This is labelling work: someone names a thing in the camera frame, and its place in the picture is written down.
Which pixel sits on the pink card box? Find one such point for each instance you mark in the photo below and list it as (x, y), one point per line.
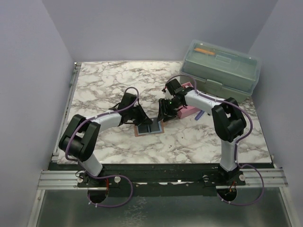
(189, 110)

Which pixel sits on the orange tool inside toolbox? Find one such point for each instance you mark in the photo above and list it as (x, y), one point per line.
(204, 51)

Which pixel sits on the red blue screwdriver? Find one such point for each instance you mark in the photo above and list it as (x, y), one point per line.
(199, 115)

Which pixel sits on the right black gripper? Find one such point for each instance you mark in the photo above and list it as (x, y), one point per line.
(164, 113)

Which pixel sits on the aluminium mounting rail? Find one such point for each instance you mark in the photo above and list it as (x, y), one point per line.
(67, 180)

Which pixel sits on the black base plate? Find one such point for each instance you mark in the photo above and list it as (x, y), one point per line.
(159, 179)

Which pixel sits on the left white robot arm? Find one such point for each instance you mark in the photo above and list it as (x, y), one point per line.
(80, 136)

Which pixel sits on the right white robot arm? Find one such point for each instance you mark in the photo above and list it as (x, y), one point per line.
(229, 122)

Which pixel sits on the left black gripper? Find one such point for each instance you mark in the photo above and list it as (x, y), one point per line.
(143, 118)

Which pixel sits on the green plastic toolbox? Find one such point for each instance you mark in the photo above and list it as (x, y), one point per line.
(227, 74)

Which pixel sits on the tan leather card holder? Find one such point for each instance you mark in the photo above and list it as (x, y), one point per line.
(154, 120)

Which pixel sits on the black gold credit card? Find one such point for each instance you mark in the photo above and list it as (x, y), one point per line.
(143, 129)

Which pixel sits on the dark grey VIP card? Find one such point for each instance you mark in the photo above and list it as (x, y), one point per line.
(155, 127)

